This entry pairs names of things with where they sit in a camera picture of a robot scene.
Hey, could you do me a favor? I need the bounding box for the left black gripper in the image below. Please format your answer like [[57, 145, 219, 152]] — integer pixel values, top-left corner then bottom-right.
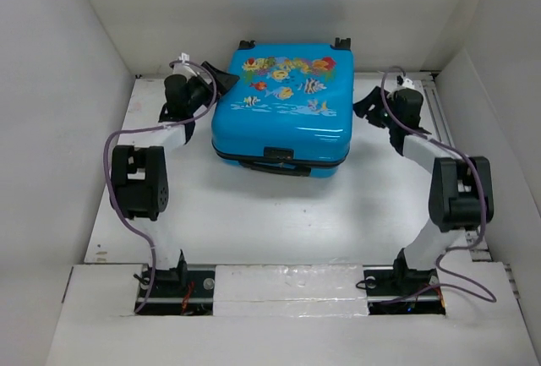
[[187, 63, 240, 115]]

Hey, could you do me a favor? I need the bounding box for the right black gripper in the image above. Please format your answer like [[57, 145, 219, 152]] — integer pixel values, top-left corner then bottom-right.
[[349, 85, 399, 128]]

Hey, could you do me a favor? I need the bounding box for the blue kids suitcase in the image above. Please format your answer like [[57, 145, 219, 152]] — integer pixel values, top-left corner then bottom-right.
[[211, 38, 354, 178]]

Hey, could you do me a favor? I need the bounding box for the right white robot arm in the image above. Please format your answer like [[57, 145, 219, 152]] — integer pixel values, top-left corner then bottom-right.
[[353, 86, 494, 300]]

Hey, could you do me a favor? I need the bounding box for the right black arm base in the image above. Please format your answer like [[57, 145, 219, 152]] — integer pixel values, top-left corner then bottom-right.
[[355, 256, 446, 315]]

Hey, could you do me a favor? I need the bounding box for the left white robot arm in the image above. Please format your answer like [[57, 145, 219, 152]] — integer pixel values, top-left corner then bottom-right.
[[102, 60, 240, 296]]

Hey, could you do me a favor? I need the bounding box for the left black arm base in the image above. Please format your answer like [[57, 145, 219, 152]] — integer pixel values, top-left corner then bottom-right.
[[134, 253, 216, 317]]

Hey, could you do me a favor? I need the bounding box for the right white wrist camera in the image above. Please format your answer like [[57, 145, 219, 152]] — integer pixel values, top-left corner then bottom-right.
[[396, 74, 416, 90]]

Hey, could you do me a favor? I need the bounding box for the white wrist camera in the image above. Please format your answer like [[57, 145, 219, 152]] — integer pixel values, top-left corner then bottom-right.
[[169, 52, 198, 78], [396, 74, 416, 90]]

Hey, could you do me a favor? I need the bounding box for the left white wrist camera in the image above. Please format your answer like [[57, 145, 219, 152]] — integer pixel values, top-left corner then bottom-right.
[[169, 52, 198, 78]]

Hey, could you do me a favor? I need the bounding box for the aluminium frame rail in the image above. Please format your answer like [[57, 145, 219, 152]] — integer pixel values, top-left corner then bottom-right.
[[421, 72, 493, 262]]

